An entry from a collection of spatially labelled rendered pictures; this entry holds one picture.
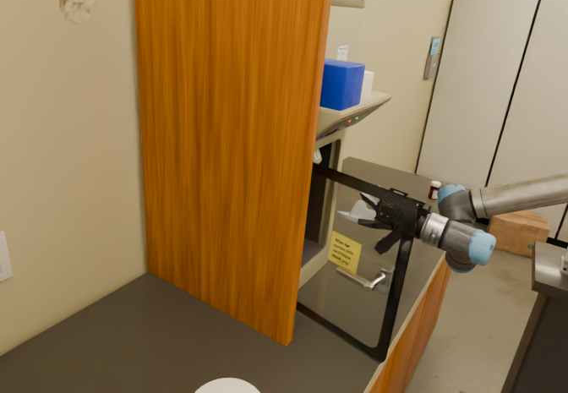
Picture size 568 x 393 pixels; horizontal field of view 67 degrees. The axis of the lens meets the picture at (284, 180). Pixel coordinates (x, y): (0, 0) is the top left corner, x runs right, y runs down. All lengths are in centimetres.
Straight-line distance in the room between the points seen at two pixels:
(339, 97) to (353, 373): 62
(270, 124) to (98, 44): 45
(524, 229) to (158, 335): 316
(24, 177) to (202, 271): 47
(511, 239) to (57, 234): 335
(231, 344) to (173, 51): 70
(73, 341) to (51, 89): 58
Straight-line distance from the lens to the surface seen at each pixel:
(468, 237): 105
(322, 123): 91
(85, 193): 116
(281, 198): 91
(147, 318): 119
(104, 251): 126
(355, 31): 117
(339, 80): 90
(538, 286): 166
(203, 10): 97
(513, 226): 382
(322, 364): 109
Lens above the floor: 171
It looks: 23 degrees down
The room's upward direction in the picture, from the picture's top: 5 degrees clockwise
